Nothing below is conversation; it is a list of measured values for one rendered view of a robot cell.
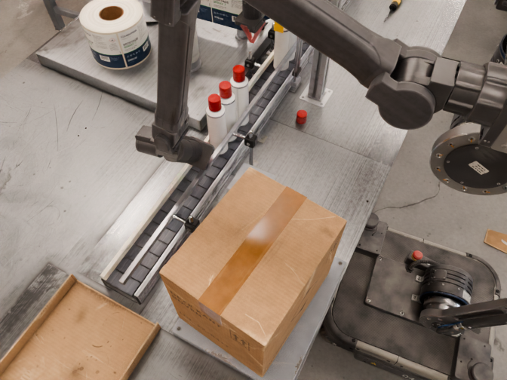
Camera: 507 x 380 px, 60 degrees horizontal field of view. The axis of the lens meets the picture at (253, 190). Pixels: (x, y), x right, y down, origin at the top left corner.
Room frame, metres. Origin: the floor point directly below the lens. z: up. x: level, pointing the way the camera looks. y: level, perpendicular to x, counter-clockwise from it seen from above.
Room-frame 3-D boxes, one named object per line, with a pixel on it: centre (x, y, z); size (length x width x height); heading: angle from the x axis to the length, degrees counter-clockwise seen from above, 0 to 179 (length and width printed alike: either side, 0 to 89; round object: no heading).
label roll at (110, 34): (1.26, 0.46, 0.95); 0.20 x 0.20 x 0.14
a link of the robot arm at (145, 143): (0.67, 0.22, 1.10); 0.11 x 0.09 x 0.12; 68
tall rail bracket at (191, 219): (0.53, 0.17, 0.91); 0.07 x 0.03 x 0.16; 62
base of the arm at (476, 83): (0.46, -0.32, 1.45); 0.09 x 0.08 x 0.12; 158
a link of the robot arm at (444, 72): (0.48, -0.25, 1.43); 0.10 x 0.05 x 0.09; 68
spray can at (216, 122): (0.82, 0.10, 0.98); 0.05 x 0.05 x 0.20
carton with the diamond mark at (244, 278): (0.38, -0.01, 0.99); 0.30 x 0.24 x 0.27; 145
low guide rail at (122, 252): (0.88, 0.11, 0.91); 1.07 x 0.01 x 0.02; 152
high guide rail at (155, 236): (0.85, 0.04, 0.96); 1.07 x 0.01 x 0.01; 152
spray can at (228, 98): (0.86, 0.07, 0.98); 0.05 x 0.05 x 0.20
